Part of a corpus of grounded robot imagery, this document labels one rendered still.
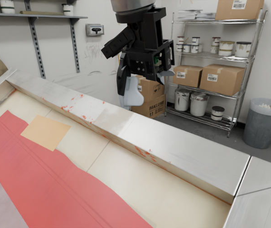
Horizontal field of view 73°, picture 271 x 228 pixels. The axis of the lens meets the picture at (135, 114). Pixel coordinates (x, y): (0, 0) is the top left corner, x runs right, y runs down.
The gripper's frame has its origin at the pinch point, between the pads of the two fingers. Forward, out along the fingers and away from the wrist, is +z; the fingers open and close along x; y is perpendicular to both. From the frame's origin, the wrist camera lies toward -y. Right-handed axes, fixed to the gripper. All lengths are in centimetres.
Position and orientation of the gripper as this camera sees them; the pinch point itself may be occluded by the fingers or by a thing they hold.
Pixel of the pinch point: (144, 99)
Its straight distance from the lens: 45.6
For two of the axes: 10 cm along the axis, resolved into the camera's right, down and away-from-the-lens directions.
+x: 6.3, -5.8, 5.2
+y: 7.6, 2.8, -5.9
